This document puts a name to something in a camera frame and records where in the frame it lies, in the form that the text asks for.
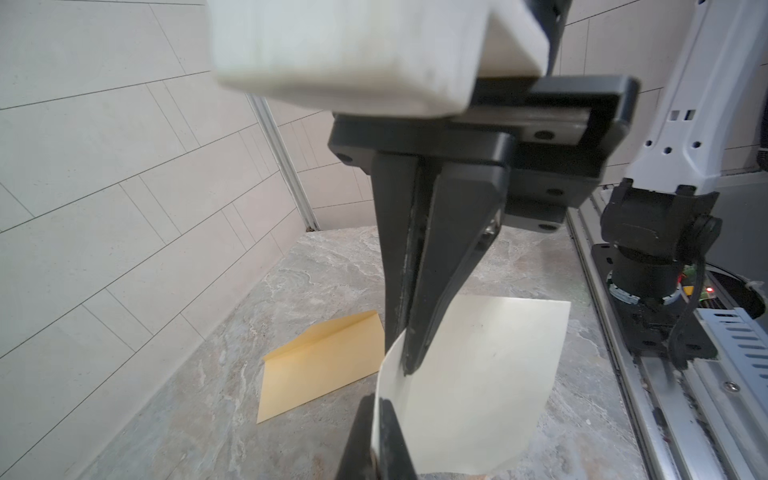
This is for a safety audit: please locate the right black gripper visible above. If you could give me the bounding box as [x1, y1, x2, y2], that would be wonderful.
[327, 74, 641, 376]

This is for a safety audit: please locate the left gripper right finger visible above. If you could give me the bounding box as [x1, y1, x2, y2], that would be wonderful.
[376, 399, 418, 480]

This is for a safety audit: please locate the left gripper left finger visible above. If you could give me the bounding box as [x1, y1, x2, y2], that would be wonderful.
[335, 394, 377, 480]

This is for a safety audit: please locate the beige decorated letter paper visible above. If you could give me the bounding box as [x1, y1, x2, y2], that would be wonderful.
[376, 295, 571, 475]

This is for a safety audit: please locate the yellow paper envelope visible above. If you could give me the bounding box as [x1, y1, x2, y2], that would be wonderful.
[257, 310, 385, 423]

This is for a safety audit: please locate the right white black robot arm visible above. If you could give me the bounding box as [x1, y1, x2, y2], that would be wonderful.
[329, 1, 767, 375]

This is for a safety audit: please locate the right green circuit board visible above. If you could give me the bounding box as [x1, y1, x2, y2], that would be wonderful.
[677, 263, 721, 301]

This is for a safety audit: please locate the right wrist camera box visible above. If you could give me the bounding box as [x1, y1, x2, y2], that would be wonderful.
[207, 0, 551, 118]

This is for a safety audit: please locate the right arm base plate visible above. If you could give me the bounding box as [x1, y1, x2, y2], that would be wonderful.
[591, 243, 718, 360]

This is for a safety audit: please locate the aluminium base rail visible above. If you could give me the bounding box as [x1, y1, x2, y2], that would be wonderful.
[568, 187, 767, 479]

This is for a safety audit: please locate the white slotted cable duct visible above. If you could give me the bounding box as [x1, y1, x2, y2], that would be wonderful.
[696, 307, 767, 434]

